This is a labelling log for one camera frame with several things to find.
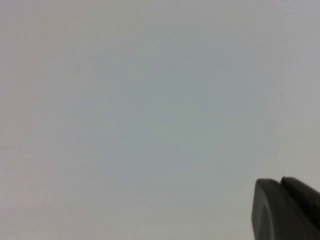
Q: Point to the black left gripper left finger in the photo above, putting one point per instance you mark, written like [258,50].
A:
[275,215]

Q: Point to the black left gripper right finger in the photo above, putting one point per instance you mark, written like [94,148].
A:
[305,195]

